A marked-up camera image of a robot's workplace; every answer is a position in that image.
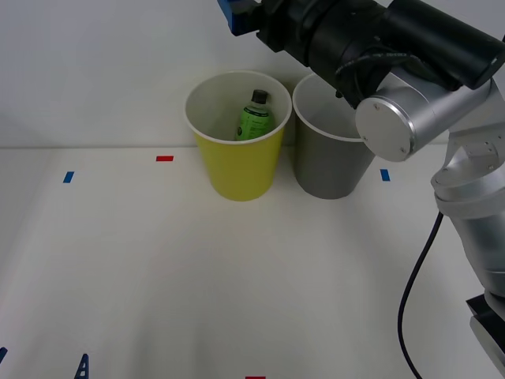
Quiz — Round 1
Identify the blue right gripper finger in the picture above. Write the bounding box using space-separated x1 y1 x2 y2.
216 0 260 37

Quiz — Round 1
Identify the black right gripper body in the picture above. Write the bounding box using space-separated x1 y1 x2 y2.
256 0 331 66

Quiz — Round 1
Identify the green label plastic bottle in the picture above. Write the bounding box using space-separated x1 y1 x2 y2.
235 89 275 142

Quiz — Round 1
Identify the grey plastic bin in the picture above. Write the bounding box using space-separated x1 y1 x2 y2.
291 72 376 201

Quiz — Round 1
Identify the yellow-green plastic bin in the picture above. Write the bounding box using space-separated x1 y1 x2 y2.
184 69 294 202

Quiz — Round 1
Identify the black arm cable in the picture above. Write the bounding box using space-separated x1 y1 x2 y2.
397 211 445 379

